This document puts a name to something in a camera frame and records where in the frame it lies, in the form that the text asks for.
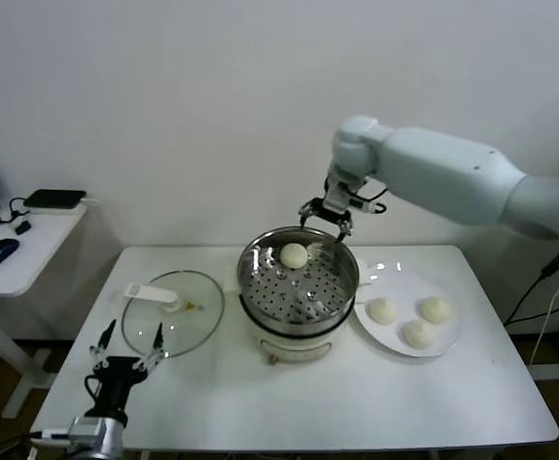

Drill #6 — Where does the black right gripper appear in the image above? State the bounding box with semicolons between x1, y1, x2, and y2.
297;176;357;243

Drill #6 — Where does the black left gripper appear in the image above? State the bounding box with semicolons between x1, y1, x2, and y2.
90;319;170;419

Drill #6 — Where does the white steamed baozi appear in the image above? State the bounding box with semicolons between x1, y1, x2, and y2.
417;296;454;324
400;319;437;350
367;296;400;326
278;242;309;269

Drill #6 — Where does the steel steamer basket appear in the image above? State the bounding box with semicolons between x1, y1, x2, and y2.
236;226;360;337

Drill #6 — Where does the glass pot lid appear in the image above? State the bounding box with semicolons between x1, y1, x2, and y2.
119;270;226;359

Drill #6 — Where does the white electric cooker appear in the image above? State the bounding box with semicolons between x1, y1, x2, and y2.
221;258;371;368

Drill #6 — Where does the white side desk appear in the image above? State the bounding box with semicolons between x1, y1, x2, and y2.
0;203;88;421

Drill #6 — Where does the black flat box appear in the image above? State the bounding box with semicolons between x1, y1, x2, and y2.
22;190;87;211

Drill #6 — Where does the white plate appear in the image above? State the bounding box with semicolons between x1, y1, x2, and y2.
353;261;463;358

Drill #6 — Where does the white desk with foot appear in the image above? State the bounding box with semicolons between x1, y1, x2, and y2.
527;334;559;382

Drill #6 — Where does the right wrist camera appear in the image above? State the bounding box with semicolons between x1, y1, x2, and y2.
349;196;377;216

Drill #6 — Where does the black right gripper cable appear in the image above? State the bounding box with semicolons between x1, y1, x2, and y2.
350;184;390;216

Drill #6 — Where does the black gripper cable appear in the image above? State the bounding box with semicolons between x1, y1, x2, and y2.
83;374;104;400
350;184;390;216

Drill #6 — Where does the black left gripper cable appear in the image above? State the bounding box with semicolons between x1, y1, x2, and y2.
83;374;104;400

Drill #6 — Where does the thin black desk cable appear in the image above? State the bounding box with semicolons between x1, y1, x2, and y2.
0;197;29;226

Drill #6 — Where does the black cable with adapter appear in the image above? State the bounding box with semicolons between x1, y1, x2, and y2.
501;243;559;327

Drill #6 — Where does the white hanging cable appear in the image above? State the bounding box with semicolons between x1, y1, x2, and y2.
530;265;559;368

